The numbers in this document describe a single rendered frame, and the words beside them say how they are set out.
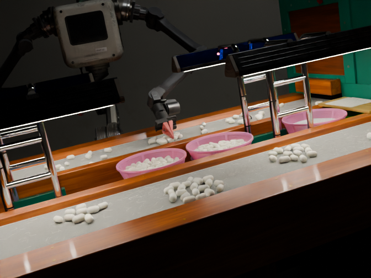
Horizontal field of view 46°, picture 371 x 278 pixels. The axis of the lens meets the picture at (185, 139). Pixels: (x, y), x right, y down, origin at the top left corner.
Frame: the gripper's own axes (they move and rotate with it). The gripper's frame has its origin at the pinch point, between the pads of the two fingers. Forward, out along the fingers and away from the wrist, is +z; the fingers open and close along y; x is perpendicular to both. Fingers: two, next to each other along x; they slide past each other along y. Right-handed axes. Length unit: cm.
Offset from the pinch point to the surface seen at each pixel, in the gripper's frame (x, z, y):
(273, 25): 80, -157, 167
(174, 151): -13.5, 18.2, -7.6
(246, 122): -12.9, 13.2, 27.9
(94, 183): -3.9, 15.2, -39.5
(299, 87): 6, -14, 79
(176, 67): -26.2, -14.8, 6.6
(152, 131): 13.9, -17.5, -3.0
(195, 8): 69, -187, 102
